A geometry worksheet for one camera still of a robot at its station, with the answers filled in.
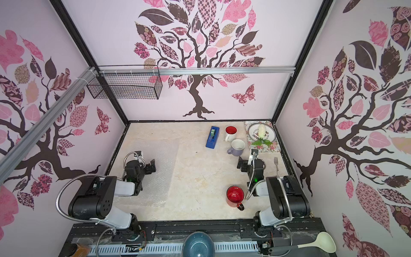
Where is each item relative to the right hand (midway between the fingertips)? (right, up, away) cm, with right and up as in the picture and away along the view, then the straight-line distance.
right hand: (249, 156), depth 93 cm
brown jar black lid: (-85, -39, -24) cm, 96 cm away
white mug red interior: (-9, +15, +12) cm, 21 cm away
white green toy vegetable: (+13, +15, +17) cm, 27 cm away
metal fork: (+18, -4, +5) cm, 19 cm away
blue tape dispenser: (-22, +11, +11) cm, 27 cm away
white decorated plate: (+20, +13, +18) cm, 30 cm away
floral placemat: (+20, +4, +11) cm, 23 cm away
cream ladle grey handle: (+28, -36, -22) cm, 51 cm away
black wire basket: (-73, +45, +2) cm, 86 cm away
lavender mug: (-6, +4, +9) cm, 11 cm away
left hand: (-62, -4, +2) cm, 62 cm away
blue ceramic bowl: (-29, -37, -23) cm, 52 cm away
